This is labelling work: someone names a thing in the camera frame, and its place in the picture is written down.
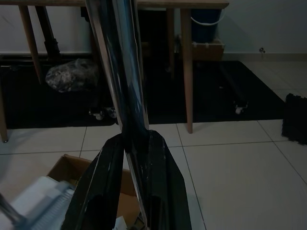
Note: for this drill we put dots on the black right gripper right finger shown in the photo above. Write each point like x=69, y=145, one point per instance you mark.
x=163, y=191

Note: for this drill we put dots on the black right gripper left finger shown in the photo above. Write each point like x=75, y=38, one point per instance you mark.
x=96, y=191

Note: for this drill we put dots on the brown cardboard box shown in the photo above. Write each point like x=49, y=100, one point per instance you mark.
x=60, y=167

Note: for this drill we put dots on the clear plastic bag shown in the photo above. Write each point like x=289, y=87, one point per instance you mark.
x=69, y=76

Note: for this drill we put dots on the wooden table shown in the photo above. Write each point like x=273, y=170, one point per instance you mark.
x=189, y=72

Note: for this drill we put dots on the black stand with caster wheels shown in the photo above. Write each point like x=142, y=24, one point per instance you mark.
x=236, y=91

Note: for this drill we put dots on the brown wooden crate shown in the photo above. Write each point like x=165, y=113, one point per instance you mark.
x=208, y=52

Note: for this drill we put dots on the black foam mat stack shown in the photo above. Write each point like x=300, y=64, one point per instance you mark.
x=295, y=119

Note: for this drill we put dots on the blue bucket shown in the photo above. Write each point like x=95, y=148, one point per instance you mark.
x=206, y=31

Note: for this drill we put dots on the small metal wall fitting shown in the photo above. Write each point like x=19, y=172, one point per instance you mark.
x=262, y=50

